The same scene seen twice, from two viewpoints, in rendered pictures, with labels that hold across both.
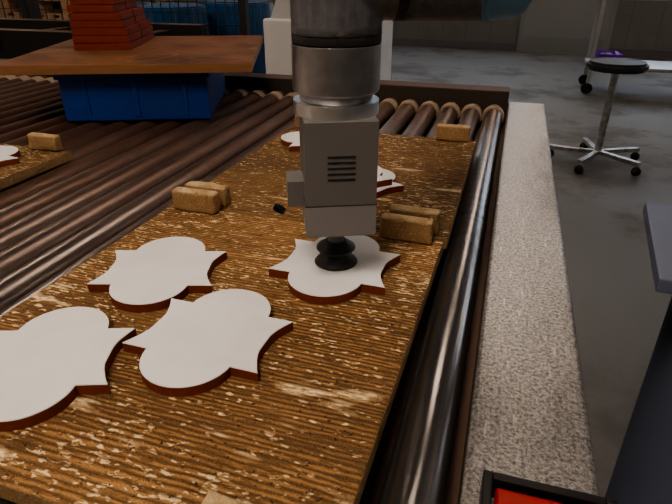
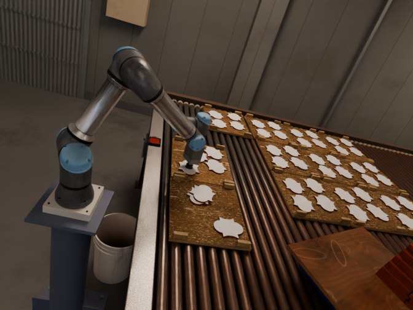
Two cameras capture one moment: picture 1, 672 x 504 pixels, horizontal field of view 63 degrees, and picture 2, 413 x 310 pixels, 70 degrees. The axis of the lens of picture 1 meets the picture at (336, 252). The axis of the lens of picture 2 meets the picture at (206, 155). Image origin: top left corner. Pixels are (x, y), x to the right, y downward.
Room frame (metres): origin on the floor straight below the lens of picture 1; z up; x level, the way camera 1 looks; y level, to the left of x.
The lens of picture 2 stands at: (1.68, -0.66, 1.81)
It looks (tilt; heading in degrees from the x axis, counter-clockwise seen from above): 29 degrees down; 148
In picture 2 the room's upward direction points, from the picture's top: 18 degrees clockwise
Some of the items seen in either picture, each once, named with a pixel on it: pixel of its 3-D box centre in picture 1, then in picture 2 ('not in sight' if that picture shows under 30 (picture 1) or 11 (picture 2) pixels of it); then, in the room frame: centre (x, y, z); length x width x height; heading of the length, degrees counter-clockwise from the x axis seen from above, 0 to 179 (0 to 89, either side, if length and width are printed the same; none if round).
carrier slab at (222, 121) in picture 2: not in sight; (226, 120); (-0.16, 0.56, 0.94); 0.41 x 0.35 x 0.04; 163
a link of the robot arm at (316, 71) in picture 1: (335, 70); not in sight; (0.49, 0.00, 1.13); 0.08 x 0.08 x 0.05
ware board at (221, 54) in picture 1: (151, 51); (376, 285); (1.36, 0.44, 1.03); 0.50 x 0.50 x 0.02; 4
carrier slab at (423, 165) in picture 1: (349, 172); (206, 210); (0.81, -0.02, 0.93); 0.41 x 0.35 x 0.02; 163
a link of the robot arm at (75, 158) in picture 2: not in sight; (76, 163); (0.65, -0.58, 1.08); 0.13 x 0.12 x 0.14; 4
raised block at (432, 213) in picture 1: (414, 219); (179, 177); (0.58, -0.09, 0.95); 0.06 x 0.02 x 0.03; 73
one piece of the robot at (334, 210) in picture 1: (323, 159); (195, 151); (0.49, 0.01, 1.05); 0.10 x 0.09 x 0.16; 96
